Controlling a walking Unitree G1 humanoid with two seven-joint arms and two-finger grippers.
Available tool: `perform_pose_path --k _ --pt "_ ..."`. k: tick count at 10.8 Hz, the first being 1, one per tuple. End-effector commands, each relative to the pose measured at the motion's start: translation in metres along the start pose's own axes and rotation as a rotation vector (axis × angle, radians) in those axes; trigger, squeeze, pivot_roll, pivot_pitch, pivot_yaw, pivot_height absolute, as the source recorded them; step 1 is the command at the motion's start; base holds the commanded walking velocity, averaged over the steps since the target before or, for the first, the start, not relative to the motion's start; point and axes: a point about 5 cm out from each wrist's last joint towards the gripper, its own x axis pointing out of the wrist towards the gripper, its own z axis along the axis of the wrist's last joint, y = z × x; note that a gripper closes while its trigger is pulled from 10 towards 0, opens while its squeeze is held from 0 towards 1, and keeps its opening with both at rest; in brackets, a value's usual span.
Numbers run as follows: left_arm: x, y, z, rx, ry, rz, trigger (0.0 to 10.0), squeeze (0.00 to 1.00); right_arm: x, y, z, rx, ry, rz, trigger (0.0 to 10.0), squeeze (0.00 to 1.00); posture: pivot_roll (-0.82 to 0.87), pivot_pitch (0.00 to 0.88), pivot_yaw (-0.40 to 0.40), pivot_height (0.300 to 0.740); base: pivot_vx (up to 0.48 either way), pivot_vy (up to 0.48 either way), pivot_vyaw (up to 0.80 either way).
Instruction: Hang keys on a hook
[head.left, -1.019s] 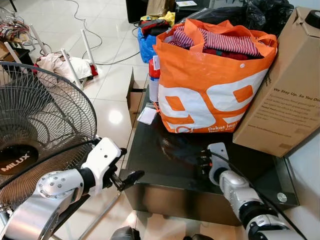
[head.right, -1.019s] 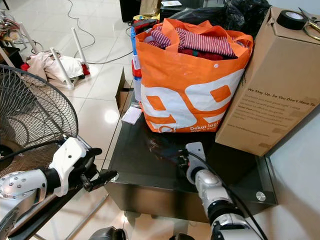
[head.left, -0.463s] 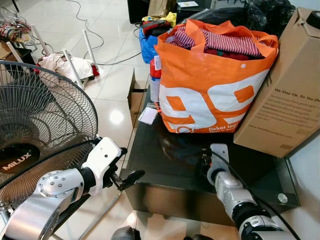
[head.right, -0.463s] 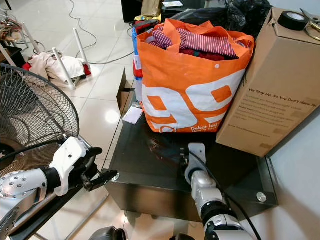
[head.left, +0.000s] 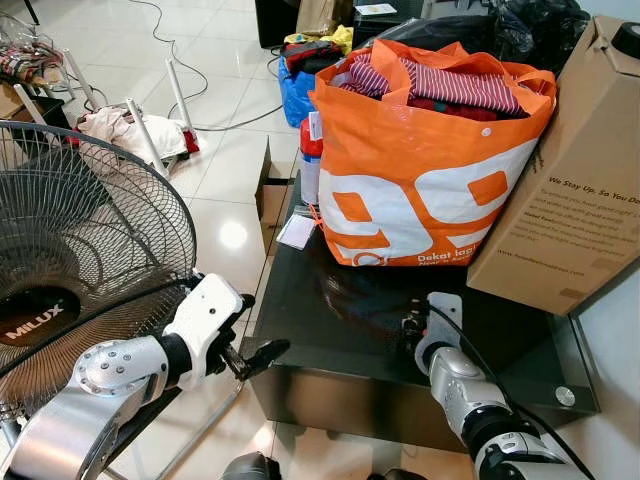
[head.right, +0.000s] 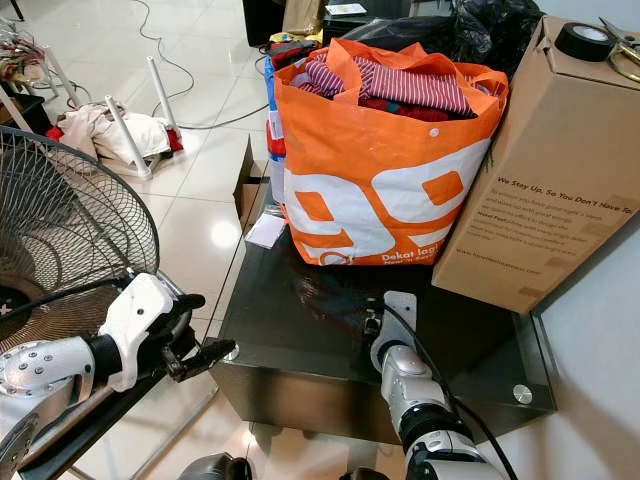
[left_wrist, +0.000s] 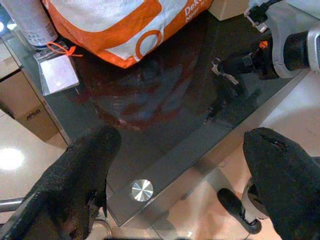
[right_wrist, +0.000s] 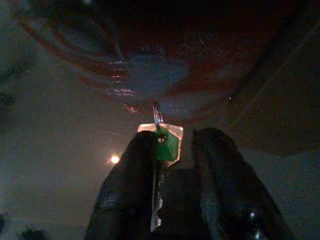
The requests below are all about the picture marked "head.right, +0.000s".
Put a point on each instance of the small open cardboard box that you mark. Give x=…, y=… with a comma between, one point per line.
x=245, y=195

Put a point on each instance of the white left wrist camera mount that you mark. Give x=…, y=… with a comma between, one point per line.
x=140, y=320

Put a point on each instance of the dark robot left foot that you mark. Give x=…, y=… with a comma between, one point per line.
x=215, y=468

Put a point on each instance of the tall brown cardboard box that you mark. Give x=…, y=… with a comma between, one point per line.
x=540, y=180

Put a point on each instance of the dark robot foot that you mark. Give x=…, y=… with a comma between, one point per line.
x=215, y=468
x=365, y=474

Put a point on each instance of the red and white bottle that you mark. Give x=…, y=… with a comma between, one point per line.
x=275, y=165

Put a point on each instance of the black cabinet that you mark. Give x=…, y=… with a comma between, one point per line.
x=260, y=20

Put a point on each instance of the white paper sheet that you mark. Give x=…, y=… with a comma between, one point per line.
x=345, y=9

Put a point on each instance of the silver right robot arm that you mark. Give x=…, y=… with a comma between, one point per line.
x=425, y=410

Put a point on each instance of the white paper tag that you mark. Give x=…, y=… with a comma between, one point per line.
x=265, y=231

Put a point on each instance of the striped red white clothes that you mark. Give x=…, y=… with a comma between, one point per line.
x=410, y=85

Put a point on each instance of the white drying rack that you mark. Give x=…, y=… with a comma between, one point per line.
x=127, y=140

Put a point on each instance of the black garbage bag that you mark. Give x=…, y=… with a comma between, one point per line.
x=490, y=20

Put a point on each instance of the dark robot right foot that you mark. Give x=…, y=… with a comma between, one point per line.
x=365, y=474

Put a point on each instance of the blue plastic bag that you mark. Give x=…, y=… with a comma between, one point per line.
x=272, y=85

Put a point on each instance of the orange and white shopping bag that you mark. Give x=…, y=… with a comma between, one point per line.
x=370, y=190

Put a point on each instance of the black tape roll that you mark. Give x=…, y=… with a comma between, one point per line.
x=585, y=42

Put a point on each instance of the dark glass-top table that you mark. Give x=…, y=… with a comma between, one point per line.
x=300, y=320

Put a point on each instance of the brown paper bag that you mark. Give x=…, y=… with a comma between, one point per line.
x=302, y=15

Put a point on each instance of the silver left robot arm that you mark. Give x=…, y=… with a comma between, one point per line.
x=40, y=385

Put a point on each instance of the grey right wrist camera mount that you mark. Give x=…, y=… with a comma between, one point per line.
x=400, y=318

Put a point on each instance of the beige crumpled cloth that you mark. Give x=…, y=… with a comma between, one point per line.
x=90, y=130

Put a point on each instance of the patterned clothes pile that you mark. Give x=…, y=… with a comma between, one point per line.
x=20, y=60

